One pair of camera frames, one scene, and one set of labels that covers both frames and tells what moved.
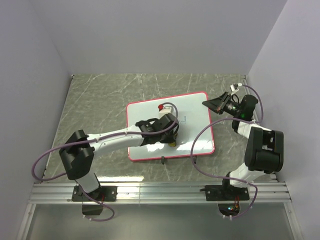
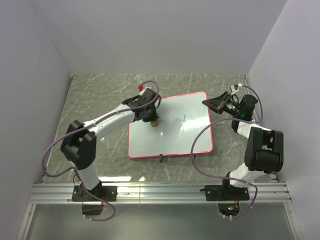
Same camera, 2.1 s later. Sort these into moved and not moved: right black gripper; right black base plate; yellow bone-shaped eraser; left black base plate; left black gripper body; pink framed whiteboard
Moved: left black gripper body; yellow bone-shaped eraser
Not moved: left black base plate; right black base plate; pink framed whiteboard; right black gripper
